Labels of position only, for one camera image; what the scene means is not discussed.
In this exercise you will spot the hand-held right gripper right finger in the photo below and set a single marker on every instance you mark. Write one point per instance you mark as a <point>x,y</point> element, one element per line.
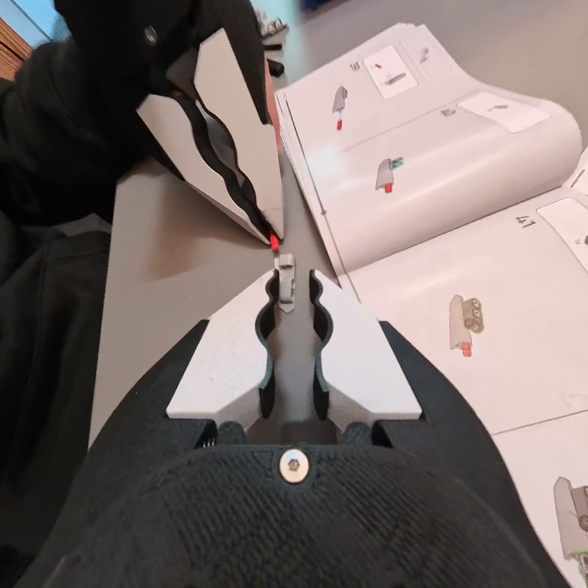
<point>367,367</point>

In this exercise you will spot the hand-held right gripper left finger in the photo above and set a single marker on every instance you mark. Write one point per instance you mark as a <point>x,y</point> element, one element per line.
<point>220,367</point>

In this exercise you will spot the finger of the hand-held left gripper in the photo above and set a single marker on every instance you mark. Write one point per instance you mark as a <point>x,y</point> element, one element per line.
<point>179,142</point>
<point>248,138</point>

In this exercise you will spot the small grey toy brick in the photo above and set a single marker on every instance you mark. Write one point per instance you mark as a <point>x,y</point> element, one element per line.
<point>285,285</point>

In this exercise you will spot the small red toy pin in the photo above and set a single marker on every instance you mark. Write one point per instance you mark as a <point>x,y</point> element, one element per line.
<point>274,241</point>

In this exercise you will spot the person's left forearm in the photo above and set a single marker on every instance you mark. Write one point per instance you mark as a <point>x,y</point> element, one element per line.
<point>69,138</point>

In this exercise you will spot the person's left hand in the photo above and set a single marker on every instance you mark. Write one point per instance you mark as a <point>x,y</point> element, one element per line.
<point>271,105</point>

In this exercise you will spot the wooden furniture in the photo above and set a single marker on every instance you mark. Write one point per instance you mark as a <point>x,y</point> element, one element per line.
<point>11,46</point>

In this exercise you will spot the heap of grey toy bricks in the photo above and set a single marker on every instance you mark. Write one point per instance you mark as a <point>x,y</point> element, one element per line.
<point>271,25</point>

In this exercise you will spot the white instruction booklet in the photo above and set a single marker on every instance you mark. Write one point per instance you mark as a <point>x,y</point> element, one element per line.
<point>413,160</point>

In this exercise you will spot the person's dark clothing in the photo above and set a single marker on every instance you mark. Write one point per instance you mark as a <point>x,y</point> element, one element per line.
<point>46,367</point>

